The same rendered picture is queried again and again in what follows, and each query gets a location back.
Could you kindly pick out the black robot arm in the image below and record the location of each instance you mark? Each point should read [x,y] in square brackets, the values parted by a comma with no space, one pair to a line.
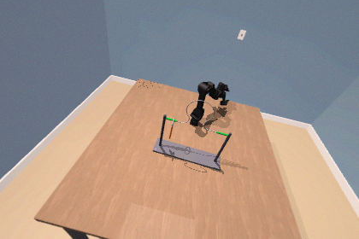
[203,89]

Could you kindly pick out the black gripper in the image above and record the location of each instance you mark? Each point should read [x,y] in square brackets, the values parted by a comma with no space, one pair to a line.
[223,96]

